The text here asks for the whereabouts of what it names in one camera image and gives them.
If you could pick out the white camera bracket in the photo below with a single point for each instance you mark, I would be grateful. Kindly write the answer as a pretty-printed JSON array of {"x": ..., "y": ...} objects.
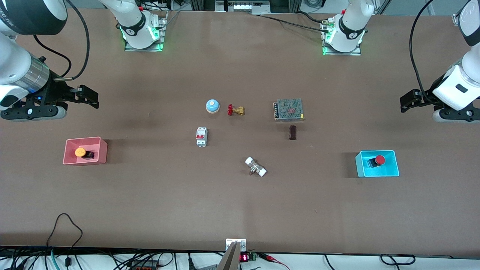
[{"x": 242, "y": 243}]

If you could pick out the black power strip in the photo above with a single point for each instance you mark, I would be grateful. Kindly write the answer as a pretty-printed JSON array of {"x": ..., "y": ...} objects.
[{"x": 144, "y": 265}]

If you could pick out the metal mesh power supply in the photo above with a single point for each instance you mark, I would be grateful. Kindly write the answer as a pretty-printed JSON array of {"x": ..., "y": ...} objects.
[{"x": 288, "y": 109}]

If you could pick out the metal rack device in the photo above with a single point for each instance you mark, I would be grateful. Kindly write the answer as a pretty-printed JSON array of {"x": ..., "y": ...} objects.
[{"x": 243, "y": 5}]

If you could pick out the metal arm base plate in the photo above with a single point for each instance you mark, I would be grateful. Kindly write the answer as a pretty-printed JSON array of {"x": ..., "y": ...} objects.
[
  {"x": 341, "y": 53},
  {"x": 163, "y": 33}
]

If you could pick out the blue round bell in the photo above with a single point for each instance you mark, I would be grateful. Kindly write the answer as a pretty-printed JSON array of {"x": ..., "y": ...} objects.
[{"x": 212, "y": 106}]

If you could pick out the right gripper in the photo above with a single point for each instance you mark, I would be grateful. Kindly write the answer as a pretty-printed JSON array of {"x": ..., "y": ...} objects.
[{"x": 56, "y": 91}]

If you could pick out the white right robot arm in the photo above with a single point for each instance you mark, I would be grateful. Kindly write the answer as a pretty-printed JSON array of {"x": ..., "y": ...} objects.
[{"x": 33, "y": 15}]

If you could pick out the red clip lead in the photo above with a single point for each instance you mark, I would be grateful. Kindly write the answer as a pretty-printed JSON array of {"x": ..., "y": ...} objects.
[{"x": 275, "y": 260}]

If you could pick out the red digit display module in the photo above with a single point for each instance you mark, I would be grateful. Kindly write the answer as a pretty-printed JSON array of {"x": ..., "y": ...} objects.
[{"x": 244, "y": 257}]

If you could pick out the grey metal bar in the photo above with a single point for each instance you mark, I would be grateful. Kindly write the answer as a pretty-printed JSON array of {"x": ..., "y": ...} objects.
[{"x": 229, "y": 258}]

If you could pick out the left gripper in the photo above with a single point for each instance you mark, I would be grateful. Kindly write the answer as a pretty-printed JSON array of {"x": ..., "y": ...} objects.
[{"x": 427, "y": 96}]

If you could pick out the cyan plastic bin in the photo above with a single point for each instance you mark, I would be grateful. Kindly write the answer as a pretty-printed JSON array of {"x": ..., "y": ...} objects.
[{"x": 390, "y": 165}]

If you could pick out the red push button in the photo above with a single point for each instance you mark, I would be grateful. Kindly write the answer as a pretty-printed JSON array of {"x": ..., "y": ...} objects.
[{"x": 380, "y": 160}]

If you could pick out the aluminium frame profile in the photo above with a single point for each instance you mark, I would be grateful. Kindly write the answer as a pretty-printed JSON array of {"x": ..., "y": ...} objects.
[{"x": 455, "y": 18}]

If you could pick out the pink plastic bin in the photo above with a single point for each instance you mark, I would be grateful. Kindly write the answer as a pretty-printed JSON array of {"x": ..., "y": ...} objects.
[{"x": 97, "y": 150}]

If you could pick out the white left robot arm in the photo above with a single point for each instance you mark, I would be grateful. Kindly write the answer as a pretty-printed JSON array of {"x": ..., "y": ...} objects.
[{"x": 352, "y": 26}]

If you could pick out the yellow push button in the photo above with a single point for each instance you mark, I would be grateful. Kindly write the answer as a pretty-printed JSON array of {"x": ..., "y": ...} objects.
[{"x": 80, "y": 152}]

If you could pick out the white circuit breaker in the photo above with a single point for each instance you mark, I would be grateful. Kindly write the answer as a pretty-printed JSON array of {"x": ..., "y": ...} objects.
[{"x": 201, "y": 137}]

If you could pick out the white capped metal fitting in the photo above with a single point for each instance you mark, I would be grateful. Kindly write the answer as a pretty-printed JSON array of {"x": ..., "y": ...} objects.
[{"x": 255, "y": 167}]

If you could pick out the dark brown block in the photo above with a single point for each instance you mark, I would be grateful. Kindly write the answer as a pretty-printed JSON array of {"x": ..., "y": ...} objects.
[{"x": 293, "y": 132}]

